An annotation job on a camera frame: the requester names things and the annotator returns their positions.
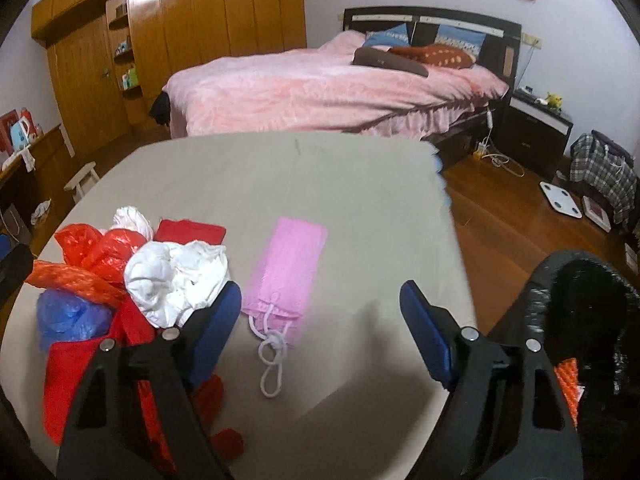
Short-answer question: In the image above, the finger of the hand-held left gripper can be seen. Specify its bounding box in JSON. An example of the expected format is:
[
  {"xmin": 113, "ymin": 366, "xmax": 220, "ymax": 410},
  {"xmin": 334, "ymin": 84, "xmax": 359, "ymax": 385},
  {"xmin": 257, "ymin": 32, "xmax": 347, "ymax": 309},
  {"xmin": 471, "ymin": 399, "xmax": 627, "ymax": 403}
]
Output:
[{"xmin": 0, "ymin": 232, "xmax": 35, "ymax": 307}]

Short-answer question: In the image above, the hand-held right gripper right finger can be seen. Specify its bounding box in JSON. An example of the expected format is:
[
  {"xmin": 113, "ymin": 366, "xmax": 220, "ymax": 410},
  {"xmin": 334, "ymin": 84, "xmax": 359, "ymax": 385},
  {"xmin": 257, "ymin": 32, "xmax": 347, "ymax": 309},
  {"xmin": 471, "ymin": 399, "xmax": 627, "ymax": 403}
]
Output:
[{"xmin": 399, "ymin": 280, "xmax": 585, "ymax": 480}]

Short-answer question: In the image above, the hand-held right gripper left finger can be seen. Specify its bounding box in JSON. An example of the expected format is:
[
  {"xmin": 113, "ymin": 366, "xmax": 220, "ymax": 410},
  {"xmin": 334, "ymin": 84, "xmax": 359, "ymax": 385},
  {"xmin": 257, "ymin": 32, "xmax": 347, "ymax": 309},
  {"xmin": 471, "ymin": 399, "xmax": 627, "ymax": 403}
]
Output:
[{"xmin": 56, "ymin": 280, "xmax": 243, "ymax": 480}]

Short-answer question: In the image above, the orange mesh bag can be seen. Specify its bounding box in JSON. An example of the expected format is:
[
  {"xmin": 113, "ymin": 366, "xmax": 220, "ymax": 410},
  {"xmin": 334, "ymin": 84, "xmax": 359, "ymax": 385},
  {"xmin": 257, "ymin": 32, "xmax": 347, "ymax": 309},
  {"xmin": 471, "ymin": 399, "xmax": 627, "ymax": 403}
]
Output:
[
  {"xmin": 554, "ymin": 357, "xmax": 581, "ymax": 428},
  {"xmin": 25, "ymin": 260, "xmax": 128, "ymax": 306}
]

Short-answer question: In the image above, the blue plastic bag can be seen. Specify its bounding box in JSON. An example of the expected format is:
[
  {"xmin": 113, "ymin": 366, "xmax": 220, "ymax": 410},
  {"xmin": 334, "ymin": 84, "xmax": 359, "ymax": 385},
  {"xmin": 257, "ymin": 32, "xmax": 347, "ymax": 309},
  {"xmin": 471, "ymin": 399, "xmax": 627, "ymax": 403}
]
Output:
[{"xmin": 36, "ymin": 287, "xmax": 116, "ymax": 353}]

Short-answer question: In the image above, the white plastic bag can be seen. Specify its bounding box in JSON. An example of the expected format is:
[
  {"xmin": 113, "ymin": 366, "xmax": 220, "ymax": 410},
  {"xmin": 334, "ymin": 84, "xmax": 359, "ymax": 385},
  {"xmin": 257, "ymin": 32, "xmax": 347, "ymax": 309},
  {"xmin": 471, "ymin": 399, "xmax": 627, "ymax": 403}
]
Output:
[{"xmin": 124, "ymin": 240, "xmax": 231, "ymax": 328}]

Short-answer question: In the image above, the red plastic bag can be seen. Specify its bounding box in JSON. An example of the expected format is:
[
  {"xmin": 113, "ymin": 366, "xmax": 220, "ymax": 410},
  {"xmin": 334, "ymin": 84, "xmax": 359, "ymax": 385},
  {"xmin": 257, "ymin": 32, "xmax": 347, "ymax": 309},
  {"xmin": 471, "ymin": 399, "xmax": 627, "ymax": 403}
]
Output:
[{"xmin": 54, "ymin": 223, "xmax": 151, "ymax": 286}]

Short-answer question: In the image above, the pink face mask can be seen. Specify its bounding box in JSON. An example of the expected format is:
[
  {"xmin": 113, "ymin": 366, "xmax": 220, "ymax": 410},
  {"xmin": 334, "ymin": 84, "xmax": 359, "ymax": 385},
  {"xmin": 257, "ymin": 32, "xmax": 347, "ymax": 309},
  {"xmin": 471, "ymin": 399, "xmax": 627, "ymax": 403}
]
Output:
[{"xmin": 240, "ymin": 216, "xmax": 329, "ymax": 401}]

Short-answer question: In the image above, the red knitted cloth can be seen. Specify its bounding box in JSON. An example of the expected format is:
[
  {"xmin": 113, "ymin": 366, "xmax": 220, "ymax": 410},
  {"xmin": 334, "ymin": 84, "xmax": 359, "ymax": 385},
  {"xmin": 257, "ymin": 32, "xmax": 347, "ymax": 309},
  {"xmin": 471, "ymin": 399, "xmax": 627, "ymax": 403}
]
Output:
[{"xmin": 42, "ymin": 217, "xmax": 246, "ymax": 480}]

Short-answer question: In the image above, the small white ball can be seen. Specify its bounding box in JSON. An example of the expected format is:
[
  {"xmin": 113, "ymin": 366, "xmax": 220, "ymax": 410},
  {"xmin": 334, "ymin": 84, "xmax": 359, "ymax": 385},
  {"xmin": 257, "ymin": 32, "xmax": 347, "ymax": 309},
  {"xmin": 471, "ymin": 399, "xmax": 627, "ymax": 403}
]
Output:
[{"xmin": 112, "ymin": 205, "xmax": 155, "ymax": 242}]

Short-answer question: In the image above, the black trash bin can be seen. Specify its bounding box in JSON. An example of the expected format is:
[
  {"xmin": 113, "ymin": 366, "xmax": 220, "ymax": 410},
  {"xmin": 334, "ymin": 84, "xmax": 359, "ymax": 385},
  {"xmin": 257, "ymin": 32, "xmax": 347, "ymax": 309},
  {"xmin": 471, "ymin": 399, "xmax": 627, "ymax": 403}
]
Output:
[{"xmin": 487, "ymin": 249, "xmax": 640, "ymax": 480}]

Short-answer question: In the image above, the wooden side cabinet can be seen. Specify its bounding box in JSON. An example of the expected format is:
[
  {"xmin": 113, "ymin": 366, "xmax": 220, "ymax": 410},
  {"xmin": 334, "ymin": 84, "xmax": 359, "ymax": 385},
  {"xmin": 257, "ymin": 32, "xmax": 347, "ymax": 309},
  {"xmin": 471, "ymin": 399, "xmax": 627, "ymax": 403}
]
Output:
[{"xmin": 0, "ymin": 125, "xmax": 76, "ymax": 261}]

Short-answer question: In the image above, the white wooden stool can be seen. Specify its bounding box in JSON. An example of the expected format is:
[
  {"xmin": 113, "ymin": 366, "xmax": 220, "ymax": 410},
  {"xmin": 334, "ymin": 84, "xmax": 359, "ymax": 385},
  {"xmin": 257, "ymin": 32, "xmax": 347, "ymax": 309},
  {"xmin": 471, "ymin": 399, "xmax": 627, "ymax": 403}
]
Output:
[{"xmin": 63, "ymin": 161, "xmax": 101, "ymax": 204}]

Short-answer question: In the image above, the red gift box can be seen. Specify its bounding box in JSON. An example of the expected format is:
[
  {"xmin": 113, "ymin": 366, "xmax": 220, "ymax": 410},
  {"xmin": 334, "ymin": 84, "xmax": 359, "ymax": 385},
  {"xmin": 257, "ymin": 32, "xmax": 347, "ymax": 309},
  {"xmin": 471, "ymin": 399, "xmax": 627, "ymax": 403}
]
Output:
[{"xmin": 0, "ymin": 108, "xmax": 41, "ymax": 156}]

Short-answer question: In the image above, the white bathroom scale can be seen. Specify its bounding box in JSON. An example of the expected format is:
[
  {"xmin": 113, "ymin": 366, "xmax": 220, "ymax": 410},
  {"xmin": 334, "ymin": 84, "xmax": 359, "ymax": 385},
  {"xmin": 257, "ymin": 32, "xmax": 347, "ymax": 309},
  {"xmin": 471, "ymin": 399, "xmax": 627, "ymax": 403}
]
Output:
[{"xmin": 539, "ymin": 181, "xmax": 585, "ymax": 219}]

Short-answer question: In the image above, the white and red flat box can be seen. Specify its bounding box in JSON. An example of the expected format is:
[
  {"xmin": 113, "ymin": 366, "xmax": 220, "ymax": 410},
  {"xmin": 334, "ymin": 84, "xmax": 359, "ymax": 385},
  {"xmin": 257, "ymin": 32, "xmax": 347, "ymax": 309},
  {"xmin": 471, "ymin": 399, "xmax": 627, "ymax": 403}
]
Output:
[{"xmin": 581, "ymin": 195, "xmax": 613, "ymax": 233}]

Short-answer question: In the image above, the black clothing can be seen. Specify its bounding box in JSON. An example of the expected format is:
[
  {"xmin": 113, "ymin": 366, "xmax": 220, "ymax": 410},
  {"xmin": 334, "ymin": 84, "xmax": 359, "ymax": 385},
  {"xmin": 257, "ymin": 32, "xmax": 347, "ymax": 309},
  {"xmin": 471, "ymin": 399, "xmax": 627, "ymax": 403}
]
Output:
[{"xmin": 148, "ymin": 91, "xmax": 172, "ymax": 127}]

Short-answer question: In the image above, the black nightstand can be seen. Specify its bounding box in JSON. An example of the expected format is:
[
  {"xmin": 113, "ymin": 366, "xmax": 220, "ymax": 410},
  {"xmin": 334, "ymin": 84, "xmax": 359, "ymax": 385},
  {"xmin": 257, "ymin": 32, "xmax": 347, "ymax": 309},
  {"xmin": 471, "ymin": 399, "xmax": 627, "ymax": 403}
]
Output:
[{"xmin": 495, "ymin": 87, "xmax": 574, "ymax": 181}]

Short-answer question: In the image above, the plaid bag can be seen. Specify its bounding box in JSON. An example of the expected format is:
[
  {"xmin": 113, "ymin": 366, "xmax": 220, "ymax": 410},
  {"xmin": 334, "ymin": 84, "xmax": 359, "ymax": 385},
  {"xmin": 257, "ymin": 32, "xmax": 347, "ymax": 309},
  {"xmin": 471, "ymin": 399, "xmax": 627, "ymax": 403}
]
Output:
[{"xmin": 570, "ymin": 130, "xmax": 640, "ymax": 226}]

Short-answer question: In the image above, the bed with pink cover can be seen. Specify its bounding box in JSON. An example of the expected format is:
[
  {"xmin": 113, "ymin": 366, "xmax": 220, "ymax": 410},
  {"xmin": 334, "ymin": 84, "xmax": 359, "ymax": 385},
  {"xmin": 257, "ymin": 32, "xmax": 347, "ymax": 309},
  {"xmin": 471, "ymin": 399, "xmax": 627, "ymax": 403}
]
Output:
[{"xmin": 162, "ymin": 30, "xmax": 511, "ymax": 141}]

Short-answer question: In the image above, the red patterned pillow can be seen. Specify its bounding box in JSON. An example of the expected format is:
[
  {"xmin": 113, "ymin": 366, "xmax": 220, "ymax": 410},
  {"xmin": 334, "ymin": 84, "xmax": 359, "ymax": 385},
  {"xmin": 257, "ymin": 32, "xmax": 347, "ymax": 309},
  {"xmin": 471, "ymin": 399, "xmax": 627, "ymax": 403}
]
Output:
[{"xmin": 389, "ymin": 44, "xmax": 476, "ymax": 68}]

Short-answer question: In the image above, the brown cushion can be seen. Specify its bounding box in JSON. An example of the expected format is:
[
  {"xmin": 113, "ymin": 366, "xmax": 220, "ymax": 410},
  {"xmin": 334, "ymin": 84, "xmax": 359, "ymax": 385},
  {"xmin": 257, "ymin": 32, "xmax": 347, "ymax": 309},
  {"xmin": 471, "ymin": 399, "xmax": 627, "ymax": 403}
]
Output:
[{"xmin": 352, "ymin": 46, "xmax": 431, "ymax": 78}]

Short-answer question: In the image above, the blue pillow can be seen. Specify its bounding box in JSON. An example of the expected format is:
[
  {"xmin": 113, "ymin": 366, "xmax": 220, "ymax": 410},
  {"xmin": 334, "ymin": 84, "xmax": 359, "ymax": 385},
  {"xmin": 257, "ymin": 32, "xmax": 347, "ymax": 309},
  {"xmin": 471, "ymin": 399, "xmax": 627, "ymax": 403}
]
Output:
[
  {"xmin": 434, "ymin": 25, "xmax": 487, "ymax": 56},
  {"xmin": 365, "ymin": 24, "xmax": 411, "ymax": 48}
]

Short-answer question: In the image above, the wooden wardrobe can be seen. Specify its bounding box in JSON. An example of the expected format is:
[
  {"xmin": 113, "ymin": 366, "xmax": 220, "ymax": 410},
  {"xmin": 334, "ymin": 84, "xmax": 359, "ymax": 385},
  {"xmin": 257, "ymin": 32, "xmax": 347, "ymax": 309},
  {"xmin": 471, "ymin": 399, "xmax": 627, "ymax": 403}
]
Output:
[{"xmin": 31, "ymin": 0, "xmax": 307, "ymax": 151}]

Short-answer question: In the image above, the white power strip with cables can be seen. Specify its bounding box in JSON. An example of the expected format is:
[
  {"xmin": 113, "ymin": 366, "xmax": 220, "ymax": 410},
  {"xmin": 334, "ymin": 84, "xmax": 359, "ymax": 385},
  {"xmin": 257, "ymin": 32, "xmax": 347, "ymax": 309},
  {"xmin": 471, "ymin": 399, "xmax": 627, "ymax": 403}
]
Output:
[{"xmin": 471, "ymin": 107, "xmax": 526, "ymax": 178}]

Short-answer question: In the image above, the black bed frame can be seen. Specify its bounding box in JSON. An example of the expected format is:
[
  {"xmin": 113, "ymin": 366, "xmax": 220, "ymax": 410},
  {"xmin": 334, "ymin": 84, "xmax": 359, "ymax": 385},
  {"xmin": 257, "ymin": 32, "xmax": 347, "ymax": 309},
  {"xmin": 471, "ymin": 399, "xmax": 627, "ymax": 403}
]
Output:
[{"xmin": 342, "ymin": 6, "xmax": 523, "ymax": 171}]

